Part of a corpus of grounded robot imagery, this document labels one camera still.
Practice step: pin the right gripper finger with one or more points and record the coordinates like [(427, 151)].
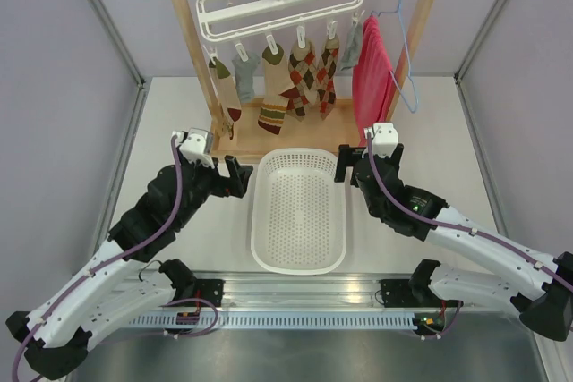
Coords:
[(345, 151), (340, 173)]

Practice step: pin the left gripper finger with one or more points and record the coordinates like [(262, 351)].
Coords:
[(244, 174), (235, 170)]

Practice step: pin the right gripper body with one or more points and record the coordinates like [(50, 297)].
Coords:
[(395, 158)]

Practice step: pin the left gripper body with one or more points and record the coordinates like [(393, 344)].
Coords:
[(208, 181)]

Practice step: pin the beige striped sock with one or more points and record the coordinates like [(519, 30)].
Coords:
[(273, 109), (227, 94)]

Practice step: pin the grey sock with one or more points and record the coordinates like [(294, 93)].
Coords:
[(353, 47), (244, 76)]

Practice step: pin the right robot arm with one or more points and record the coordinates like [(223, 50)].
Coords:
[(418, 213)]

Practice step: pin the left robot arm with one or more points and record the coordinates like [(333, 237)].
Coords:
[(56, 337)]

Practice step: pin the white clip sock hanger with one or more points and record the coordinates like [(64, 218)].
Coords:
[(229, 20)]

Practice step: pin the wooden clothes rack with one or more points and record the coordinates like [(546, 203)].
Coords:
[(251, 143)]

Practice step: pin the white perforated plastic basket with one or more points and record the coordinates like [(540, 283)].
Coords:
[(299, 213)]

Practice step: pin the pink towel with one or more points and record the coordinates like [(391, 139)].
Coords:
[(372, 84)]

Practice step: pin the argyle sock right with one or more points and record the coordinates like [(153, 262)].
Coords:
[(326, 93)]

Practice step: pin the argyle sock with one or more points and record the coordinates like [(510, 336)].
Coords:
[(302, 79), (326, 93)]

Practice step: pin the argyle sock left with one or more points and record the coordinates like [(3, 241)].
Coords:
[(302, 79)]

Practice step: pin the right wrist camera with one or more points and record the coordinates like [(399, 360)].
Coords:
[(384, 138)]

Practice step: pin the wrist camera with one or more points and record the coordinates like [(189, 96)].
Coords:
[(195, 146), (384, 138)]

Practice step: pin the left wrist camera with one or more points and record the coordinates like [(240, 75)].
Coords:
[(195, 146)]

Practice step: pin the blue wire hanger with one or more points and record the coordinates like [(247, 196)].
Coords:
[(399, 87)]

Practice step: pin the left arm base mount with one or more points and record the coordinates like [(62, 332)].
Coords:
[(197, 292)]

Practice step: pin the left aluminium frame post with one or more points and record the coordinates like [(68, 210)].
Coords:
[(117, 41)]

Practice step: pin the aluminium frame post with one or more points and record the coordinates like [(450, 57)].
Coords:
[(117, 41), (482, 34)]

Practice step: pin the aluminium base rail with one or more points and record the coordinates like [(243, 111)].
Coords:
[(295, 292)]

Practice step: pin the white slotted cable duct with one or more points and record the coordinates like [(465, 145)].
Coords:
[(314, 320)]

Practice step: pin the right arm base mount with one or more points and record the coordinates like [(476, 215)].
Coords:
[(403, 294)]

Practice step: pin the right aluminium frame post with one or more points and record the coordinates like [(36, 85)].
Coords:
[(482, 34)]

